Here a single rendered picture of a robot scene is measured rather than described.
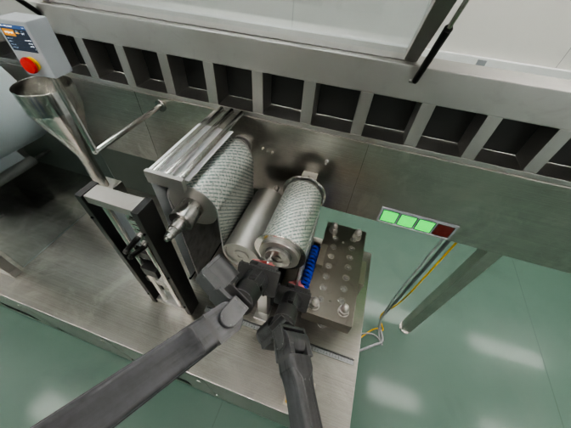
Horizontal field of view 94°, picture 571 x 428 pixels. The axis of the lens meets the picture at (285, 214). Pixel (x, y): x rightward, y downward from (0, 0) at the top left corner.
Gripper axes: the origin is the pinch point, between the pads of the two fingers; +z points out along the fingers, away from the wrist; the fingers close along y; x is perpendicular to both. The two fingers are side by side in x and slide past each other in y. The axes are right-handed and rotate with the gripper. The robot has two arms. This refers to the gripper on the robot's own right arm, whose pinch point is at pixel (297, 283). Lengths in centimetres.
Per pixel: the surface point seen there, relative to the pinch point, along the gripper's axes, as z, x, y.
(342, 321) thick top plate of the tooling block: -2.8, -6.5, 16.6
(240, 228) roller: -4.7, 14.8, -20.5
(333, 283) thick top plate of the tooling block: 7.7, -0.7, 11.6
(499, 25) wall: 214, 155, 94
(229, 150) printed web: -1.7, 36.2, -28.8
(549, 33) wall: 214, 155, 132
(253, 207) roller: 3.5, 19.4, -20.3
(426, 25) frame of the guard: -15, 69, 10
